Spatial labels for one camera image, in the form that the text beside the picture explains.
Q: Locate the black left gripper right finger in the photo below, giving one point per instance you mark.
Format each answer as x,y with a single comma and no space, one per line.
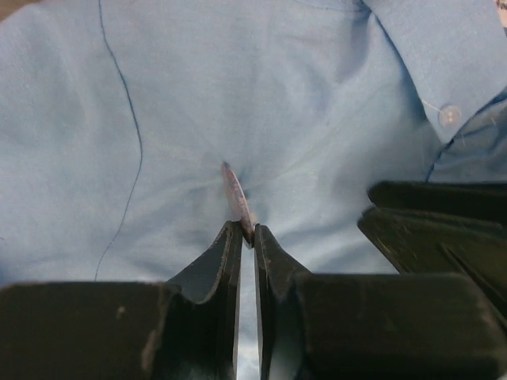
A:
346,326

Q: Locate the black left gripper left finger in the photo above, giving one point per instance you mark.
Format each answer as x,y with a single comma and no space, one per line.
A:
183,328

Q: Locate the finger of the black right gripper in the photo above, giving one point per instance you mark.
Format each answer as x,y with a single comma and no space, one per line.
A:
479,201
427,242

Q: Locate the pink blossom round brooch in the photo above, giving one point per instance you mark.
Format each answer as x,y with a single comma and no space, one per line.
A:
238,204

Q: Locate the blue button-up shirt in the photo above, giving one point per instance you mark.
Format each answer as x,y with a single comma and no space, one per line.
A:
116,118

